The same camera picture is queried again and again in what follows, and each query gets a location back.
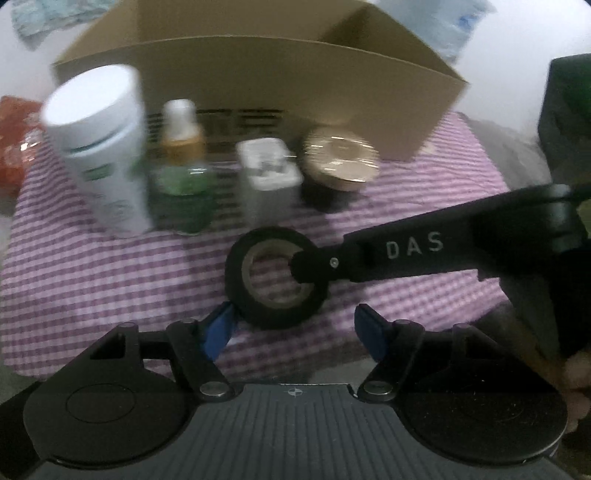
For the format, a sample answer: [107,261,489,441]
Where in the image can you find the black electrical tape roll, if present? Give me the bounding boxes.
[224,226,329,330]

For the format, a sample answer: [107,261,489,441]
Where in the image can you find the green dropper bottle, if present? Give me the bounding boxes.
[149,99,216,235]

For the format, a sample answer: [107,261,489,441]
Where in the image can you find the white charger plug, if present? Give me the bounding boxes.
[235,137,304,228]

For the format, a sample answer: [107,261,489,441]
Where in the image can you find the gold lid black jar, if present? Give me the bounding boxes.
[298,127,380,213]

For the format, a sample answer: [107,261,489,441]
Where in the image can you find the blue water jug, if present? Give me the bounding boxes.
[372,0,496,64]

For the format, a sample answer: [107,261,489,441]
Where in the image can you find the white supplement bottle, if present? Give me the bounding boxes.
[40,64,153,237]

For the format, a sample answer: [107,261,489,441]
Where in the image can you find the brown cardboard box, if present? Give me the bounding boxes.
[53,1,466,160]

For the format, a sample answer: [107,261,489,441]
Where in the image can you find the red gift bag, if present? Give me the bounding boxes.
[0,96,44,198]

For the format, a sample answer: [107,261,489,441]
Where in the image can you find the floral teal cloth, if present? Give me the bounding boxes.
[9,0,117,43]

